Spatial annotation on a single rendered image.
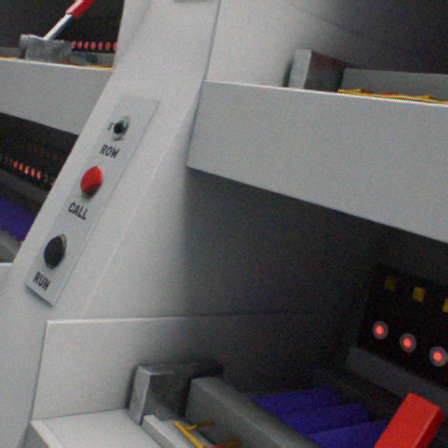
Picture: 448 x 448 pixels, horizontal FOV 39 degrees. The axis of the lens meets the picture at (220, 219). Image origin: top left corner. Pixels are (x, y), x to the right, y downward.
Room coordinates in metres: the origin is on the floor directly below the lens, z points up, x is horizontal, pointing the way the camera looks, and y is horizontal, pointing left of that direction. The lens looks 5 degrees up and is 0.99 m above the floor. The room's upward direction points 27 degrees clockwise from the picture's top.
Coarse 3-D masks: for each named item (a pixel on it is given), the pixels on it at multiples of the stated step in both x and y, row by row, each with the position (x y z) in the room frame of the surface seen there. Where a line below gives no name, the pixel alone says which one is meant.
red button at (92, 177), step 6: (90, 168) 0.35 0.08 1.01; (96, 168) 0.34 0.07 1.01; (84, 174) 0.35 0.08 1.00; (90, 174) 0.34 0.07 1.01; (96, 174) 0.34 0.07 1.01; (84, 180) 0.35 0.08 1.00; (90, 180) 0.34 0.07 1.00; (96, 180) 0.34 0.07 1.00; (84, 186) 0.34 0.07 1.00; (90, 186) 0.34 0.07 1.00; (96, 186) 0.34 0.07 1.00; (84, 192) 0.34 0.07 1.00; (90, 192) 0.34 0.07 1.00
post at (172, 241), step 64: (192, 0) 0.35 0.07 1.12; (320, 0) 0.34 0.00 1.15; (384, 0) 0.37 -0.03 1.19; (128, 64) 0.37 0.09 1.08; (192, 64) 0.32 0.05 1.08; (192, 128) 0.32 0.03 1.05; (64, 192) 0.37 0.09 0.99; (128, 192) 0.32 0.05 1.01; (192, 192) 0.33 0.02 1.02; (256, 192) 0.36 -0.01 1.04; (128, 256) 0.32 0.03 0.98; (192, 256) 0.34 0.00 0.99; (256, 256) 0.37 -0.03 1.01; (320, 256) 0.40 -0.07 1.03; (0, 320) 0.37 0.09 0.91; (320, 320) 0.42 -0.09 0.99; (0, 384) 0.34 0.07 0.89
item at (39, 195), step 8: (0, 168) 0.90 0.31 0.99; (0, 176) 0.89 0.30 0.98; (8, 176) 0.86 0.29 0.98; (16, 176) 0.85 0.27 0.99; (8, 184) 0.86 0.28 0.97; (16, 184) 0.84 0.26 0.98; (24, 184) 0.82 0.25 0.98; (32, 184) 0.81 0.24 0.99; (24, 192) 0.82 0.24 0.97; (32, 192) 0.80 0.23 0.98; (40, 192) 0.78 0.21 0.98; (48, 192) 0.77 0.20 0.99; (40, 200) 0.78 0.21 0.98; (0, 264) 0.38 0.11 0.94; (8, 264) 0.38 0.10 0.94; (0, 272) 0.38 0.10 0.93; (0, 280) 0.38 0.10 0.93
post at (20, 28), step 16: (0, 0) 0.90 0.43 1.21; (16, 0) 0.91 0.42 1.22; (32, 0) 0.93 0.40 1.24; (48, 0) 0.94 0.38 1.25; (64, 0) 0.95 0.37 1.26; (0, 16) 0.91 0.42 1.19; (16, 16) 0.92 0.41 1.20; (32, 16) 0.93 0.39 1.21; (48, 16) 0.95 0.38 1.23; (64, 16) 0.96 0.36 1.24; (80, 16) 0.97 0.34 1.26; (0, 32) 0.91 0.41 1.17; (16, 32) 0.93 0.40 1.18; (32, 32) 0.94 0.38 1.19; (48, 32) 0.95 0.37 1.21; (0, 112) 0.95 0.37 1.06; (0, 128) 0.96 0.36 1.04; (16, 128) 0.97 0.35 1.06
